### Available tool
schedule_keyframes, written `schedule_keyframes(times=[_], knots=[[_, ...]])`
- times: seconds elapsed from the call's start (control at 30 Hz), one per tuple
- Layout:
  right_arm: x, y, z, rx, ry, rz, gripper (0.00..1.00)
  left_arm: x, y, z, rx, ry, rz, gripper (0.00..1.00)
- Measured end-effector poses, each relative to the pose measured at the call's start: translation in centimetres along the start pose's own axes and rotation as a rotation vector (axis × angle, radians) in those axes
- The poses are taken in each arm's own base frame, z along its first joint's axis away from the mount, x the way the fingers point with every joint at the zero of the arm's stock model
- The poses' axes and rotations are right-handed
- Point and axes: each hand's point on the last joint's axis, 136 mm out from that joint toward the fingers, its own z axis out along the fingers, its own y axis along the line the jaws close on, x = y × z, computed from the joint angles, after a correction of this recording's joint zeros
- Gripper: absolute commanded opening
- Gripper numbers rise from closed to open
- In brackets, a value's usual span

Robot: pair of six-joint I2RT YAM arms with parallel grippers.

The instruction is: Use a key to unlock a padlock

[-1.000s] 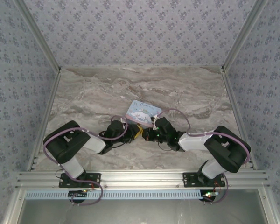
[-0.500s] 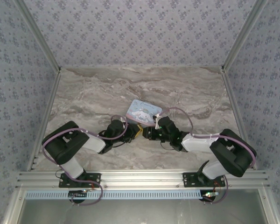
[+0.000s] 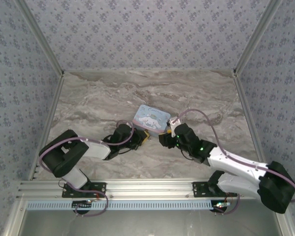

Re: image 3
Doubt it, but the blue cartoon dog tin box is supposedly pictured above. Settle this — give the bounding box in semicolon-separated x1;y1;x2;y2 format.
132;104;172;135

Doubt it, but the aluminium table edge profile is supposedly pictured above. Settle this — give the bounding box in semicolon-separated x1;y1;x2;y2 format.
233;73;266;163
28;73;66;181

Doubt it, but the grey metal sheet panel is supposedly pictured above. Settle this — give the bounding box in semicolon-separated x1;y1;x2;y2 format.
2;198;295;236

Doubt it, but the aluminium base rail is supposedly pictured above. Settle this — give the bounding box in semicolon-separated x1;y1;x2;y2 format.
16;179;261;199

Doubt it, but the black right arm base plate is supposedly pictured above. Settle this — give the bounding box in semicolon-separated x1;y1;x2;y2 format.
192;180;238;199

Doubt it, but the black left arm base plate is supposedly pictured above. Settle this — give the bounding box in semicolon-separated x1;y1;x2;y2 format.
61;181;107;199

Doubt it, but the slotted grey cable duct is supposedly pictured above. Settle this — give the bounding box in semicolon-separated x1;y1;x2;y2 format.
26;199;213;211

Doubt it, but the aluminium frame post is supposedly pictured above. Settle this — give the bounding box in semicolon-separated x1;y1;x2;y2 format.
14;0;65;77
233;0;284;77

